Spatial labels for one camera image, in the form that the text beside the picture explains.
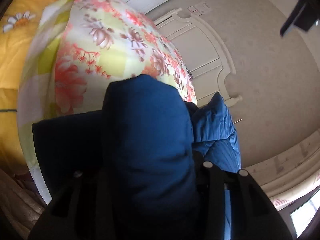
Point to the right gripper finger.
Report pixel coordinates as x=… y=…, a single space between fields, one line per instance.
x=253 y=216

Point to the blue puffer jacket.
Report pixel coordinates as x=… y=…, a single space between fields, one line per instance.
x=146 y=166

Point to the white wooden headboard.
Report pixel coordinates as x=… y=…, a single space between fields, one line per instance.
x=204 y=53

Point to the floral bed sheet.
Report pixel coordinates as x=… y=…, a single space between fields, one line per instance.
x=79 y=48

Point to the yellow floral blanket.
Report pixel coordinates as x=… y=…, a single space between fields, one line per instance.
x=18 y=26

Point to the window frame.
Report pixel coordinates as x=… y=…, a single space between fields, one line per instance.
x=299 y=214

